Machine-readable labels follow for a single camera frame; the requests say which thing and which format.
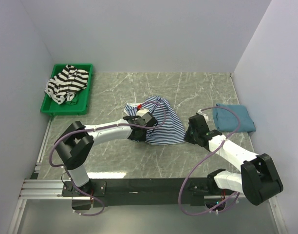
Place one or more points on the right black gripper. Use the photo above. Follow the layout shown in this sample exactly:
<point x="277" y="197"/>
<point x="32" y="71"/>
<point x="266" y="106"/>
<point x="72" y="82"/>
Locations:
<point x="187" y="137"/>

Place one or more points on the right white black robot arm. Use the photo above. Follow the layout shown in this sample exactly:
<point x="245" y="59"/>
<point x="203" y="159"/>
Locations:
<point x="257" y="178"/>

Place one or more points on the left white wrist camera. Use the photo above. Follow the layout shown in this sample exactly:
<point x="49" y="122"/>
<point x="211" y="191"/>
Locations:
<point x="141" y="110"/>

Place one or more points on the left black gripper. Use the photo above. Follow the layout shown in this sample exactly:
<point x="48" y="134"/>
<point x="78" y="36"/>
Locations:
<point x="143" y="138"/>

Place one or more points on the green plastic tray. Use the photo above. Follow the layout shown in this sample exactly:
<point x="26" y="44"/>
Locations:
<point x="51" y="108"/>

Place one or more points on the aluminium frame rail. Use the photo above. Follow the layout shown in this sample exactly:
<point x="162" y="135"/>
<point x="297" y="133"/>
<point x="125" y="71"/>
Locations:
<point x="52" y="189"/>

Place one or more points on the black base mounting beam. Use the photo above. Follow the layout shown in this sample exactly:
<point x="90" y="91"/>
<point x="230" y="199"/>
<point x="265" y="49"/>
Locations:
<point x="152" y="191"/>

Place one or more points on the blue white striped tank top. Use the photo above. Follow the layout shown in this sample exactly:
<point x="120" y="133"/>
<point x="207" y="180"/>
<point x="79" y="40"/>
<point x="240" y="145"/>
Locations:
<point x="171" y="132"/>

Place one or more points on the black white striped tank top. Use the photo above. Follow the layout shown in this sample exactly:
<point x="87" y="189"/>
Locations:
<point x="64" y="86"/>

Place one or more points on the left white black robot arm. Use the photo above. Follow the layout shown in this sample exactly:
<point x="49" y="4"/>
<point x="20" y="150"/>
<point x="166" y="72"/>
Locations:
<point x="75" y="144"/>

